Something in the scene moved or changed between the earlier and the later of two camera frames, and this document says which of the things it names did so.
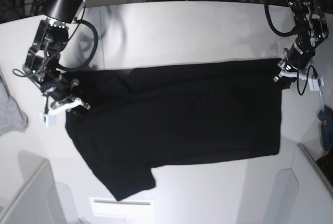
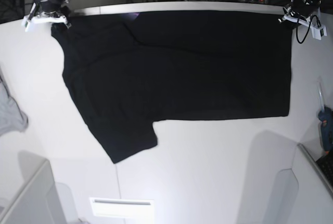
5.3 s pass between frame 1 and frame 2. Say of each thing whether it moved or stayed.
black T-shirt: moved
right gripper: moved
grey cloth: stayed
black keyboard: stayed
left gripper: moved
